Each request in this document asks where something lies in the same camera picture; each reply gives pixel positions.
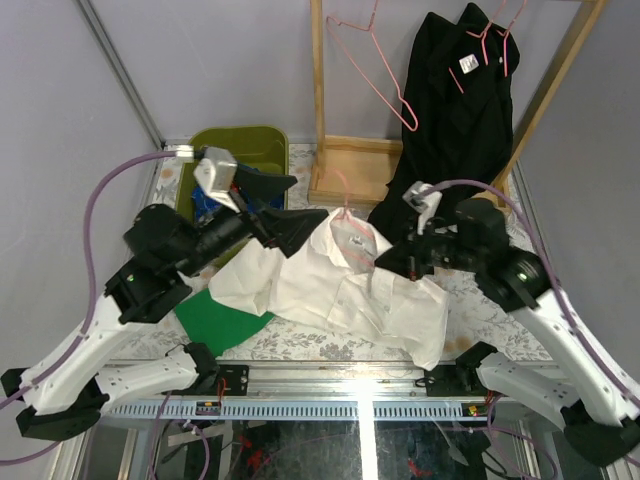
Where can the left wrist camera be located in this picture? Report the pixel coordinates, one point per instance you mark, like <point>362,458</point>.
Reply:
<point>214,172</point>

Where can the olive green plastic basket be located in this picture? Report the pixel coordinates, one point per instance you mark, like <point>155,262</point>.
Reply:
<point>262,147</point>

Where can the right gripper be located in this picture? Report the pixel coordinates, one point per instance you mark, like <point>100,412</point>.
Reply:
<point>404,259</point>

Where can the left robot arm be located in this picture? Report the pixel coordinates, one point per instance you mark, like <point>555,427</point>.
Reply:
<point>68,392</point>

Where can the blue plaid shirt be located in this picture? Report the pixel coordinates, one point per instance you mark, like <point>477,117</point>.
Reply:
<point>205,205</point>

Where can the aluminium rail frame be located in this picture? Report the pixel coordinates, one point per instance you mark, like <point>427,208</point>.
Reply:
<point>390,391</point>

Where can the floral table mat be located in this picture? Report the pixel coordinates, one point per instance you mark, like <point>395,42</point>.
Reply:
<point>471,317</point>

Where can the pink hanger of black shirt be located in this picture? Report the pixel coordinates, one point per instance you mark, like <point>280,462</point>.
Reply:
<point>475,58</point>

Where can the pink hanger of white shirt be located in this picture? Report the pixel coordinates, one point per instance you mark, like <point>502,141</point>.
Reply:
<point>353,238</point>

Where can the wooden clothes rack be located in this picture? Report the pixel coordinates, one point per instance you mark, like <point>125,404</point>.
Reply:
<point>363,166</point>

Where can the green cloth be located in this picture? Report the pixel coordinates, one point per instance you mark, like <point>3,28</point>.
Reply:
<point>217,326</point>

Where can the white shirt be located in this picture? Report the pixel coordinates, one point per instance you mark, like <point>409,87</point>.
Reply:
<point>318,287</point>

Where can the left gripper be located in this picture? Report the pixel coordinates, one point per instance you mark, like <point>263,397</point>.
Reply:
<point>254,211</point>

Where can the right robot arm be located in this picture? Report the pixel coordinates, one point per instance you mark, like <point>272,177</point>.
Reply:
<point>598,409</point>

